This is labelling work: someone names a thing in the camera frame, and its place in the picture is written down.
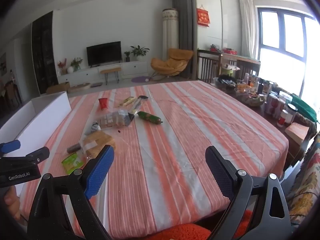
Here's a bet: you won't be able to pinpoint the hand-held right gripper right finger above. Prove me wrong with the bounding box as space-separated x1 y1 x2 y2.
205 145 293 240

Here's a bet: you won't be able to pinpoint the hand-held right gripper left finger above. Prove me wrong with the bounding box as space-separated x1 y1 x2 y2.
27 144 115 240

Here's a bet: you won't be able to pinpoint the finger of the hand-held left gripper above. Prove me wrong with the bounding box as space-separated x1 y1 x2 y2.
0 140 21 155
0 147 50 167

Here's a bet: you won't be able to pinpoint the green snack packet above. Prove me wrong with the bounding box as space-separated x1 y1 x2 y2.
62 153 84 174

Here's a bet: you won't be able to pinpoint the clear bread packet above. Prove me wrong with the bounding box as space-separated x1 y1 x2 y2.
79 131 116 159

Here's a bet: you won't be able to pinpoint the dark brown chocolate bar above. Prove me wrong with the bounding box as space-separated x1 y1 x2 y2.
67 143 83 154

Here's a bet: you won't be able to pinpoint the white cardboard box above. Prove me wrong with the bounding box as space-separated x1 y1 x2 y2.
0 91 72 205

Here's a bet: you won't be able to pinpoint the small white snack packet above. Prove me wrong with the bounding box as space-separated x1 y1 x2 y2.
85 122 102 134

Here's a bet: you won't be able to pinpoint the clear bag of crackers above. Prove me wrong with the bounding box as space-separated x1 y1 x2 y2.
96 108 137 129

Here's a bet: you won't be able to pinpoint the pale yellow snack bar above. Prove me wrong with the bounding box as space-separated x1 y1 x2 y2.
117 97 135 107

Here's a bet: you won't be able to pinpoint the black and clear stick packet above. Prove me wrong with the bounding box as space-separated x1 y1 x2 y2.
127 95 149 115

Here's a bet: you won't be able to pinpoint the person's left hand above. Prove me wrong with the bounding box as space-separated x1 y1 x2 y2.
0 186 22 222

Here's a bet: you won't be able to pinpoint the wooden dining chair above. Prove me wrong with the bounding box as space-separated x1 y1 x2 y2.
0 80 23 110

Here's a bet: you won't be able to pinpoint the green wrapped sausage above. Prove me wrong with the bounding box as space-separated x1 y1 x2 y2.
137 111 163 125

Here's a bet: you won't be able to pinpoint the wicker snack basket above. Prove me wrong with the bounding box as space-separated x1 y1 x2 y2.
235 84 266 107

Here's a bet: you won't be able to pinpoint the floral patterned cloth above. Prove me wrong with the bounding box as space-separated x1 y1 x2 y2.
285 135 320 227

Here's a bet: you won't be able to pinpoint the pink flat box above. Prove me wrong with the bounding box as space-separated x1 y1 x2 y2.
285 122 310 145

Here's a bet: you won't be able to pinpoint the black bowl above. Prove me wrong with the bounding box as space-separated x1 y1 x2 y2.
214 76 237 92

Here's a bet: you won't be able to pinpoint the red flowers in vase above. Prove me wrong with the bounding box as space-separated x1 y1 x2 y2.
57 59 67 75

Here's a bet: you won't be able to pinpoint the black glass display cabinet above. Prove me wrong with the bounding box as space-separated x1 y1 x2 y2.
31 11 59 95

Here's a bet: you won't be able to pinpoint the green flowering plant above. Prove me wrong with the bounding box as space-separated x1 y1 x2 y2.
70 57 83 71

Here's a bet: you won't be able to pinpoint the wooden bench with hairpin legs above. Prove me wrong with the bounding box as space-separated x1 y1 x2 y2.
100 67 122 85

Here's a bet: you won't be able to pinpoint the clear glass jar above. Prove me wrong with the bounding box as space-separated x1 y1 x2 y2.
279 91 293 103

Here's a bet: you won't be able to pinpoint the green cloth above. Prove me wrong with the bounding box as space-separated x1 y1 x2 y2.
290 94 317 123

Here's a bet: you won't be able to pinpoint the white television cabinet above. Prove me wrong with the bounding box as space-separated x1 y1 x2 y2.
57 60 147 84

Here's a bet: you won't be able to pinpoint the black flat television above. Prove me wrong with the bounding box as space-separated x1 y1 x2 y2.
86 41 122 67

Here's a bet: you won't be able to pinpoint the yellow lounge chair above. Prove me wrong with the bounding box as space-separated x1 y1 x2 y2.
150 48 194 78

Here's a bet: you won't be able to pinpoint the large leafy potted plant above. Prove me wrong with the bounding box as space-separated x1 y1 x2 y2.
130 45 150 61

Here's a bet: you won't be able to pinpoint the cloth covered standing air conditioner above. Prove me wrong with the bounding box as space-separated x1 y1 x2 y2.
162 8 179 60

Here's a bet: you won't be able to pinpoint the white curtain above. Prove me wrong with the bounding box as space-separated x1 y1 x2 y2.
239 0 260 59

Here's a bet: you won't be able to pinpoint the large dark framed window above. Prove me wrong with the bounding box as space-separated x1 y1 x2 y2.
257 7 320 100

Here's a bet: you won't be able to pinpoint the grey curtain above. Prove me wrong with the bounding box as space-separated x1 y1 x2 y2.
172 0 197 53

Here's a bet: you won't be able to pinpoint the framed wall painting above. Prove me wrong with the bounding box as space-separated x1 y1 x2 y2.
0 52 7 77

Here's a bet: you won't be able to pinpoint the red wall calendar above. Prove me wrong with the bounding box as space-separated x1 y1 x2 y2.
197 6 210 27

